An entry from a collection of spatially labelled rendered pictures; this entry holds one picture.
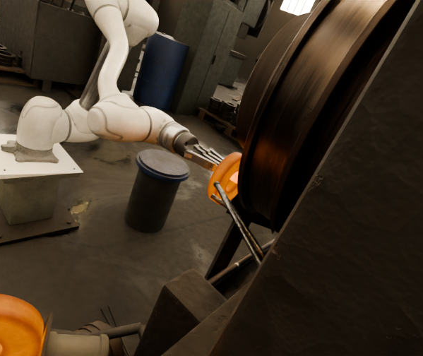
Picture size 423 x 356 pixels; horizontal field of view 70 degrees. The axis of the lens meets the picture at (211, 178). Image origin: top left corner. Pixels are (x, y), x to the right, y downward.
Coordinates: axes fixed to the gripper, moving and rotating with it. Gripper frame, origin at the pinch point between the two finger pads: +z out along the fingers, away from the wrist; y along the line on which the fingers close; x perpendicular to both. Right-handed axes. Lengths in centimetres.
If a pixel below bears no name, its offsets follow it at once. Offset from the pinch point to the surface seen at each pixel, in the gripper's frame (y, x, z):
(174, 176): -47, -40, -56
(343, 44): 34, 35, 24
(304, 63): 35, 32, 21
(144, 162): -38, -38, -71
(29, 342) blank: 57, -13, 10
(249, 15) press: -634, 112, -437
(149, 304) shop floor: -14, -83, -21
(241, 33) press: -636, 69, -443
